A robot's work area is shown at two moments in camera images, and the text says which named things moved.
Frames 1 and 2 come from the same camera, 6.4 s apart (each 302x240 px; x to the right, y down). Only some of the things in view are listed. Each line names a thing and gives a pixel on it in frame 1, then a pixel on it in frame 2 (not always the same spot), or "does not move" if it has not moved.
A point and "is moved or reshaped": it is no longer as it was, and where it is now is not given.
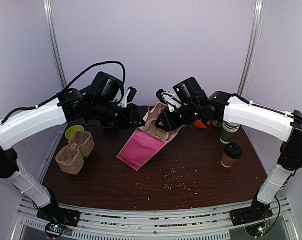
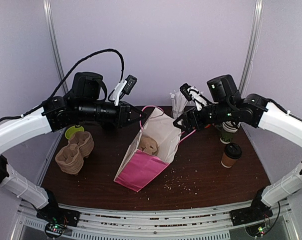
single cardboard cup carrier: [151, 126] → [148, 145]
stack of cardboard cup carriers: [70, 158] does not move
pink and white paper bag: [147, 141] is moved or reshaped
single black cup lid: [233, 150] does not move
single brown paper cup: [228, 161] does not move
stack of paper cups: [229, 129] does not move
